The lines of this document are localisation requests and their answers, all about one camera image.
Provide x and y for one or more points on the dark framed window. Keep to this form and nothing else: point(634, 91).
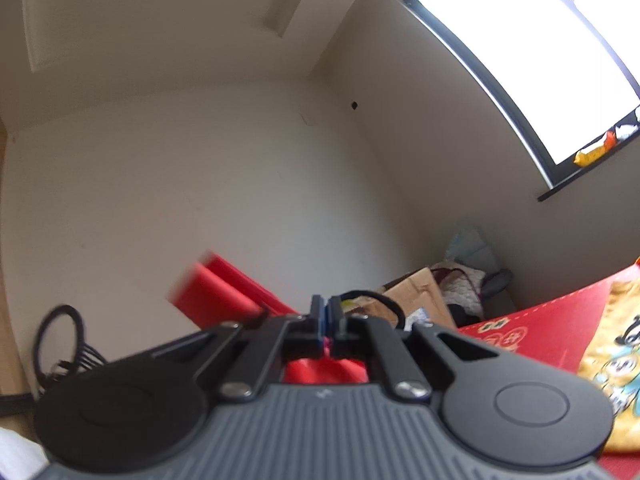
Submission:
point(525, 35)

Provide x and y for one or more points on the yellow printed cloth bag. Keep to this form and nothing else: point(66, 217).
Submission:
point(615, 360)

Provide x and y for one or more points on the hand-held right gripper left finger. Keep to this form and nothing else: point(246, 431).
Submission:
point(320, 325)

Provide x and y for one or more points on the white quilted bag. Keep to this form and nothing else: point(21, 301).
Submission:
point(460, 285)

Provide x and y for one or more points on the red shopping bag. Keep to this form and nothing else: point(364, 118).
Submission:
point(220, 290)

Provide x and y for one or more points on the yellow packet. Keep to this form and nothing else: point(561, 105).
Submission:
point(587, 156)

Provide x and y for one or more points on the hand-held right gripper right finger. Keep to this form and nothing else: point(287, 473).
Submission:
point(336, 327)

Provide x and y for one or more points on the light blue plastic bag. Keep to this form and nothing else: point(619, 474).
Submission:
point(470, 245)

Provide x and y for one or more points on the red printed table mat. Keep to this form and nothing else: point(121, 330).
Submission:
point(540, 330)

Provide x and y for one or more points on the brown cardboard box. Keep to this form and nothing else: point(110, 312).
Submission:
point(420, 295)

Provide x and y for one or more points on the grey round stool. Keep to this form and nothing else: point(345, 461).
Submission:
point(495, 280)

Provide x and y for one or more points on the small white object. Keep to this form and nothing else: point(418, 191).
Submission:
point(626, 130)

